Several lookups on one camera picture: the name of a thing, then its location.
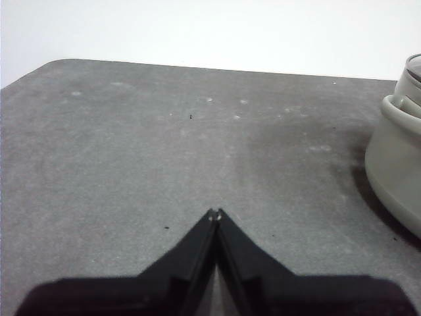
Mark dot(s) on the sage green electric cooking pot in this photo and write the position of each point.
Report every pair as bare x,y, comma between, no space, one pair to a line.
394,158

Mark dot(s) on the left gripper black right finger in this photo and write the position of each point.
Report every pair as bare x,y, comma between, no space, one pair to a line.
279,293

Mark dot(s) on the glass lid with green knob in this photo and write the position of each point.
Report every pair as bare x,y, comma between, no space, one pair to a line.
416,67

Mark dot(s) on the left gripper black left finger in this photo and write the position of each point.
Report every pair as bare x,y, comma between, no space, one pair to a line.
164,289

